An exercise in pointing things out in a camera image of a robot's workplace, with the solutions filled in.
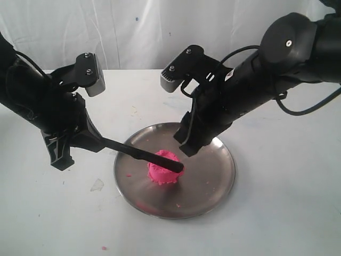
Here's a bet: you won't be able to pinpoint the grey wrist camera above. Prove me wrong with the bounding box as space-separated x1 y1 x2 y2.
85 53 105 97
160 69 184 93

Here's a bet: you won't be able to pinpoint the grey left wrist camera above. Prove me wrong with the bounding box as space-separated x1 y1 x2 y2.
85 53 105 97

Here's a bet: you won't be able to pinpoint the black knife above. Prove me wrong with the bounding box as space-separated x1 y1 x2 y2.
101 138 184 173

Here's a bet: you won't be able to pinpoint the white backdrop curtain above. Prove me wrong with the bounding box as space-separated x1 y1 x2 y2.
1 0 333 69

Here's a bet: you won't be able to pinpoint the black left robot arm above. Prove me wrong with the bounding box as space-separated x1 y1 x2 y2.
1 37 85 171

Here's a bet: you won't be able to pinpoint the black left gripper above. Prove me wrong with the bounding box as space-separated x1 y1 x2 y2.
29 66 104 171

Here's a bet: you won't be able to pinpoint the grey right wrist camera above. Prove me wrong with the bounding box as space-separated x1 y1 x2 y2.
160 69 184 93

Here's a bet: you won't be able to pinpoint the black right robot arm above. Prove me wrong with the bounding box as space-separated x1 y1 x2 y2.
160 1 340 156

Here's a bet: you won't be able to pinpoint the pink play dough lump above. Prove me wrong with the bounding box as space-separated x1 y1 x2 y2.
148 150 184 186

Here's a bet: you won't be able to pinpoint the round steel plate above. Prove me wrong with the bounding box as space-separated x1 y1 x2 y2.
113 122 236 219

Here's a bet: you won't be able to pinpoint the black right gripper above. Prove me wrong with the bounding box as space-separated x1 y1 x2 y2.
173 77 240 156

